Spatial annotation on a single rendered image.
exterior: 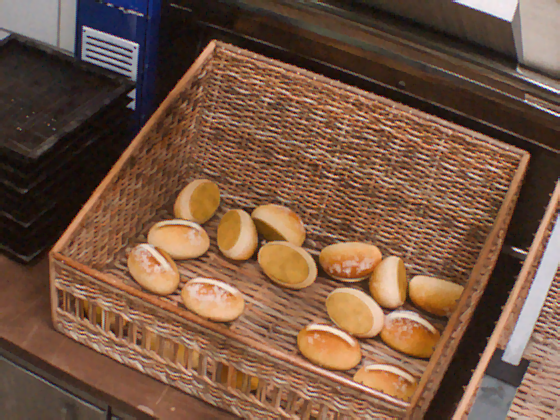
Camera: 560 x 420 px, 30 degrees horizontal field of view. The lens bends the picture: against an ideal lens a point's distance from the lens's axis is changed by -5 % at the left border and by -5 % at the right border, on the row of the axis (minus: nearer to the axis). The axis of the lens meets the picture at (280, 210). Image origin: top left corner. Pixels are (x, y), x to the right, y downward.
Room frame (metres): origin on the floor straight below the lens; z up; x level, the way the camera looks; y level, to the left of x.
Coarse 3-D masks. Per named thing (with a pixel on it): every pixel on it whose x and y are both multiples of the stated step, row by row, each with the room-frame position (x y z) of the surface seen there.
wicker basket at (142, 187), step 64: (256, 64) 1.51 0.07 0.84; (192, 128) 1.49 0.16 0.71; (256, 128) 1.48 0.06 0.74; (320, 128) 1.45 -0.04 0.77; (384, 128) 1.42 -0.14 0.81; (448, 128) 1.40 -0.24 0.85; (128, 192) 1.30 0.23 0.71; (256, 192) 1.44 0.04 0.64; (384, 192) 1.39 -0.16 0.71; (512, 192) 1.27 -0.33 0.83; (64, 256) 1.10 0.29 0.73; (128, 256) 1.29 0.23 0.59; (256, 256) 1.33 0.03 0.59; (384, 256) 1.35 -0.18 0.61; (448, 256) 1.33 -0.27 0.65; (64, 320) 1.10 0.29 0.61; (128, 320) 1.06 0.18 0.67; (192, 320) 1.03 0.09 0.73; (256, 320) 1.19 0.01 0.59; (320, 320) 1.21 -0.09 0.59; (448, 320) 1.25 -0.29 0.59; (192, 384) 1.03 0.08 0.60; (320, 384) 0.96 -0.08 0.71
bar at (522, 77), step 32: (288, 0) 1.12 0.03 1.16; (320, 0) 1.11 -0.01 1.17; (384, 32) 1.08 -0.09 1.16; (416, 32) 1.07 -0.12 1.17; (480, 64) 1.04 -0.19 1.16; (512, 64) 1.03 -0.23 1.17; (544, 96) 1.01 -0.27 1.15; (544, 256) 0.88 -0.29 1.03; (544, 288) 0.85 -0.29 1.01; (512, 352) 0.80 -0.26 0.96; (480, 384) 0.78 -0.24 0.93; (512, 384) 0.77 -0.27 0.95; (480, 416) 0.78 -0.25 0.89
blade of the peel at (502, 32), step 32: (256, 0) 1.30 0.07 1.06; (352, 0) 1.11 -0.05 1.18; (384, 0) 1.06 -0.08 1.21; (416, 0) 1.01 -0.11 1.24; (448, 0) 0.96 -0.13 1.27; (480, 0) 0.95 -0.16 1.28; (512, 0) 0.95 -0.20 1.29; (352, 32) 1.25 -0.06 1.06; (448, 32) 1.06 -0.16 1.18; (480, 32) 1.01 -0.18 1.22; (512, 32) 0.96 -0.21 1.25; (448, 64) 1.19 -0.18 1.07
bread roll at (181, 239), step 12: (156, 228) 1.31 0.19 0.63; (168, 228) 1.31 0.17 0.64; (180, 228) 1.31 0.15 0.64; (192, 228) 1.32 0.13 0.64; (156, 240) 1.30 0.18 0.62; (168, 240) 1.30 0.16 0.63; (180, 240) 1.30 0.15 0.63; (192, 240) 1.30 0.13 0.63; (204, 240) 1.31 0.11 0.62; (168, 252) 1.29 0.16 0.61; (180, 252) 1.29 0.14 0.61; (192, 252) 1.29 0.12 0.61; (204, 252) 1.31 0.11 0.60
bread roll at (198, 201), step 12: (204, 180) 1.43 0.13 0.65; (192, 192) 1.39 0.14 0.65; (204, 192) 1.41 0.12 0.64; (216, 192) 1.43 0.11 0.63; (180, 204) 1.37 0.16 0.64; (192, 204) 1.38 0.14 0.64; (204, 204) 1.39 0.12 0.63; (216, 204) 1.41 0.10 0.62; (180, 216) 1.36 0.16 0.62; (192, 216) 1.36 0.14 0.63; (204, 216) 1.38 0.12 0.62
